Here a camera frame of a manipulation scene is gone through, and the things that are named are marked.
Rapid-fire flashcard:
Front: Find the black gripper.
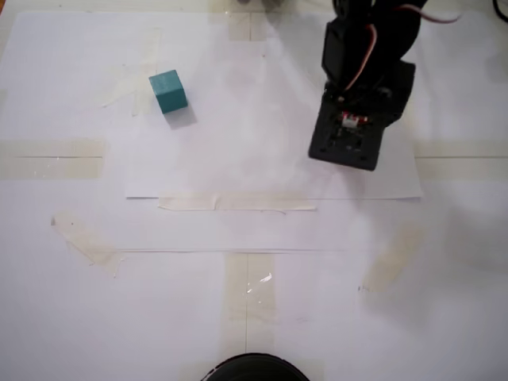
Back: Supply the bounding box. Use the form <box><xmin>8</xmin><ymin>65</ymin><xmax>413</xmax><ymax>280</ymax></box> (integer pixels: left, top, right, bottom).
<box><xmin>308</xmin><ymin>59</ymin><xmax>418</xmax><ymax>172</ymax></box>

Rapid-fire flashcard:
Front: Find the teal blue wooden cube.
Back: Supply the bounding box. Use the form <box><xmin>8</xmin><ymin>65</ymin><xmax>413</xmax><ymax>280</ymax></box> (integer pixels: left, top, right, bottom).
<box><xmin>148</xmin><ymin>69</ymin><xmax>188</xmax><ymax>115</ymax></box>

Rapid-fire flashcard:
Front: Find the small white paper sheet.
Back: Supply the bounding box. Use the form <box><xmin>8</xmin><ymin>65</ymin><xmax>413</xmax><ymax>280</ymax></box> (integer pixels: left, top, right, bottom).
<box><xmin>125</xmin><ymin>39</ymin><xmax>425</xmax><ymax>202</ymax></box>

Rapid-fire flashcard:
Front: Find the beige masking tape strip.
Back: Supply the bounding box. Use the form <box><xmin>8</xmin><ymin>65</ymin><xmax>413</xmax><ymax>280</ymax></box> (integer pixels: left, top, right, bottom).
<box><xmin>411</xmin><ymin>140</ymin><xmax>508</xmax><ymax>180</ymax></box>
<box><xmin>0</xmin><ymin>137</ymin><xmax>107</xmax><ymax>180</ymax></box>
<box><xmin>223</xmin><ymin>252</ymin><xmax>278</xmax><ymax>350</ymax></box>
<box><xmin>157</xmin><ymin>190</ymin><xmax>318</xmax><ymax>214</ymax></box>
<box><xmin>360</xmin><ymin>222</ymin><xmax>424</xmax><ymax>295</ymax></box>
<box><xmin>50</xmin><ymin>210</ymin><xmax>127</xmax><ymax>279</ymax></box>

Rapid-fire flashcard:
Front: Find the black round object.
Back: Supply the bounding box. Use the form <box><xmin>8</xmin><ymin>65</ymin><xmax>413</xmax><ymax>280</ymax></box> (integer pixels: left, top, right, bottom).
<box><xmin>201</xmin><ymin>352</ymin><xmax>311</xmax><ymax>381</ymax></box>

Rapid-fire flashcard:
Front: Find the large white paper sheet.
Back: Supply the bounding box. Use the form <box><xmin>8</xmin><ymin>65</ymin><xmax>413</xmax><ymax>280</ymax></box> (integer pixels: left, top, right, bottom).
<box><xmin>0</xmin><ymin>10</ymin><xmax>497</xmax><ymax>255</ymax></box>

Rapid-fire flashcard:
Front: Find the red white servo cable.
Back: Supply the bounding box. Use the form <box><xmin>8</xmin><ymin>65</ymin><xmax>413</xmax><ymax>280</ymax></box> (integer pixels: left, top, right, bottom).
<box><xmin>343</xmin><ymin>3</ymin><xmax>464</xmax><ymax>100</ymax></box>

